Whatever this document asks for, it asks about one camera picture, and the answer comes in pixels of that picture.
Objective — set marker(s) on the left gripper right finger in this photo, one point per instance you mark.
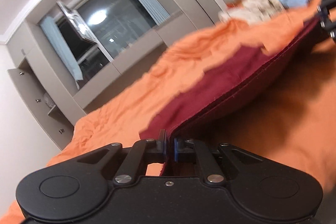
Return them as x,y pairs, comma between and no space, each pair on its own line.
213,166

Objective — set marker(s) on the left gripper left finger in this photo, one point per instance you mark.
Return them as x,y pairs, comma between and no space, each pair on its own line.
124,166

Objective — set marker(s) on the dark red t-shirt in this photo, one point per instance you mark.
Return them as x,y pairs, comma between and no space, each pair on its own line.
225,89

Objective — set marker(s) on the cream white garment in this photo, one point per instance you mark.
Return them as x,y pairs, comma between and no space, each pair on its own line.
252,11

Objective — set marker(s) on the orange bed sheet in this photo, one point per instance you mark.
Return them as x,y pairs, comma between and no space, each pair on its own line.
291,122

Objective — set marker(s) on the grey window cabinet unit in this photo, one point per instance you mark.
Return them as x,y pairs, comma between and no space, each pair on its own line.
49,90

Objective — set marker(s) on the light blue curtain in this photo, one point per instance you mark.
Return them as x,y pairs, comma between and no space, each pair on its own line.
61,47

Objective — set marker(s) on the window with open pane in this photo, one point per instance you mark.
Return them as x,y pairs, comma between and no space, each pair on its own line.
104,29

